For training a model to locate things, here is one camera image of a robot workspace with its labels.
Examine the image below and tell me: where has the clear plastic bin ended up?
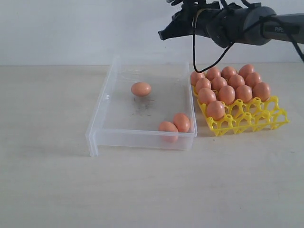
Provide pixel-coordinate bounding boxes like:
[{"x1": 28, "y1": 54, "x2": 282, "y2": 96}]
[{"x1": 85, "y1": 55, "x2": 197, "y2": 157}]

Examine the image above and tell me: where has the brown egg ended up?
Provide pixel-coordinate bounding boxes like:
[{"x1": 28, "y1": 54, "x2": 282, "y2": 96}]
[
  {"x1": 218, "y1": 85, "x2": 236, "y2": 105},
  {"x1": 131, "y1": 82, "x2": 151, "y2": 97},
  {"x1": 211, "y1": 76, "x2": 228, "y2": 91},
  {"x1": 173, "y1": 113, "x2": 190, "y2": 133},
  {"x1": 221, "y1": 66, "x2": 238, "y2": 80},
  {"x1": 228, "y1": 74, "x2": 245, "y2": 89},
  {"x1": 235, "y1": 85, "x2": 253, "y2": 103},
  {"x1": 190, "y1": 71, "x2": 205, "y2": 86},
  {"x1": 198, "y1": 88, "x2": 217, "y2": 105},
  {"x1": 238, "y1": 64, "x2": 255, "y2": 79},
  {"x1": 245, "y1": 72, "x2": 262, "y2": 88},
  {"x1": 253, "y1": 82, "x2": 271, "y2": 101},
  {"x1": 206, "y1": 100, "x2": 226, "y2": 121},
  {"x1": 195, "y1": 78, "x2": 211, "y2": 94},
  {"x1": 206, "y1": 66, "x2": 221, "y2": 81}
]

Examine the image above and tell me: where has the yellow plastic egg tray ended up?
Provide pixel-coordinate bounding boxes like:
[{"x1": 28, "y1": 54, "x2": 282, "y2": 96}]
[{"x1": 191, "y1": 85, "x2": 289, "y2": 136}]

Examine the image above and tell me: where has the black cable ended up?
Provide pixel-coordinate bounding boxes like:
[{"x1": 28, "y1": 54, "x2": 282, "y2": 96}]
[{"x1": 191, "y1": 0, "x2": 304, "y2": 74}]

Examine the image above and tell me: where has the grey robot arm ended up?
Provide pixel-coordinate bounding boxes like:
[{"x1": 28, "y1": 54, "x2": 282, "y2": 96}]
[{"x1": 158, "y1": 0, "x2": 304, "y2": 48}]

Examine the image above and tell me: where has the brown egg frontmost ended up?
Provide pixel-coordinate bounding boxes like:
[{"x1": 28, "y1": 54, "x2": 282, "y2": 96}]
[{"x1": 158, "y1": 121, "x2": 178, "y2": 143}]

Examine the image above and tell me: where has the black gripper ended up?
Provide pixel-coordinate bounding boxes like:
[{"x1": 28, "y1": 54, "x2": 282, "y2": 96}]
[{"x1": 158, "y1": 0, "x2": 208, "y2": 40}]

